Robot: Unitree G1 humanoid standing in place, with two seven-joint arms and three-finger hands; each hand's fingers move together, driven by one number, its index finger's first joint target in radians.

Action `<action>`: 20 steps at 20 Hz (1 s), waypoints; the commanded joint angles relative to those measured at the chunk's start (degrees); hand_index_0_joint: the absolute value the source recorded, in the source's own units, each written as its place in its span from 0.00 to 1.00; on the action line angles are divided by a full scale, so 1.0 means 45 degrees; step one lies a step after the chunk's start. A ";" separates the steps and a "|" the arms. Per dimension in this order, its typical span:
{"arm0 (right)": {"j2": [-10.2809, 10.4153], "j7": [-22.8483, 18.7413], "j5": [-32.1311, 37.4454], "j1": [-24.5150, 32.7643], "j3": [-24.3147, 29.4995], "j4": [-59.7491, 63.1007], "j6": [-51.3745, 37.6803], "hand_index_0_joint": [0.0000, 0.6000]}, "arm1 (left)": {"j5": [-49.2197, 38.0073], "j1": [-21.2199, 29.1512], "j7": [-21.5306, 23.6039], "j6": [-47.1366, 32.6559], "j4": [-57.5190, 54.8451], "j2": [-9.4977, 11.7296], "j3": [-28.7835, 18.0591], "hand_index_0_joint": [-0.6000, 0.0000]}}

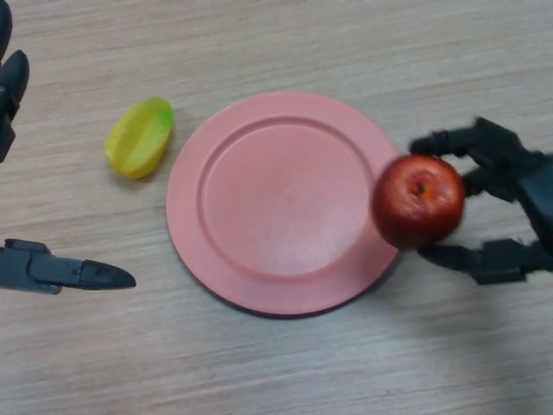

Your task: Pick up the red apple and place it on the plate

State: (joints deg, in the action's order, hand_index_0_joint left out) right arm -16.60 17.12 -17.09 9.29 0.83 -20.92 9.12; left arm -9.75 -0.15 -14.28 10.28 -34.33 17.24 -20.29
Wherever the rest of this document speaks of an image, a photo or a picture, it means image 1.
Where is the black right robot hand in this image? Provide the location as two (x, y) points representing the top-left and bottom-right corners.
(408, 116), (553, 286)

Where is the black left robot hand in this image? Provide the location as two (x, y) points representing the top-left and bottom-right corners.
(0, 0), (137, 296)

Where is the red apple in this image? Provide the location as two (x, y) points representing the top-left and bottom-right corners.
(372, 154), (467, 250)

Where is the pink round plate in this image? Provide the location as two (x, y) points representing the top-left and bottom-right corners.
(165, 90), (403, 320)

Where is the yellow green starfruit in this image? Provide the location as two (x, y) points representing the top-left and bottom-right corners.
(105, 97), (175, 181)

